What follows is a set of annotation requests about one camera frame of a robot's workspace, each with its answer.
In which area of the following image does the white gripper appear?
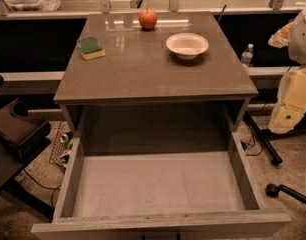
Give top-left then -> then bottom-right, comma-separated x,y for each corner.
268,22 -> 306,134

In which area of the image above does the green and yellow sponge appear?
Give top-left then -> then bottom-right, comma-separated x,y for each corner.
77,37 -> 106,61

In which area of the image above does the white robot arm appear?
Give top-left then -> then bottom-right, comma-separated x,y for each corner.
268,2 -> 306,134

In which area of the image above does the grey cabinet with glossy top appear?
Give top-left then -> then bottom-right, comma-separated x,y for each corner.
54,12 -> 257,155

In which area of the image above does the open grey top drawer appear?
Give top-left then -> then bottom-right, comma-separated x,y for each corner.
30,130 -> 292,240

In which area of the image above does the clear plastic water bottle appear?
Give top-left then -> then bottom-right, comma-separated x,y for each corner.
241,44 -> 254,67

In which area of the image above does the black office chair base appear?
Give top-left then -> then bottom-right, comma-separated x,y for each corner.
243,112 -> 306,205

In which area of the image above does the white bowl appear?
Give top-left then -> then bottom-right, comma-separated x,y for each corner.
166,33 -> 209,60

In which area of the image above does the red apple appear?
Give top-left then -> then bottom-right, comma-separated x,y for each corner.
138,8 -> 157,30

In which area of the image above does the dark brown chair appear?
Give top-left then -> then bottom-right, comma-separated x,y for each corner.
0,72 -> 56,220

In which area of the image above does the wire mesh basket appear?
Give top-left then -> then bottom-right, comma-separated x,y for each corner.
49,122 -> 73,171

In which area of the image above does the black floor cable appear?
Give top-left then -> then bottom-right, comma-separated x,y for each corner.
22,168 -> 62,208

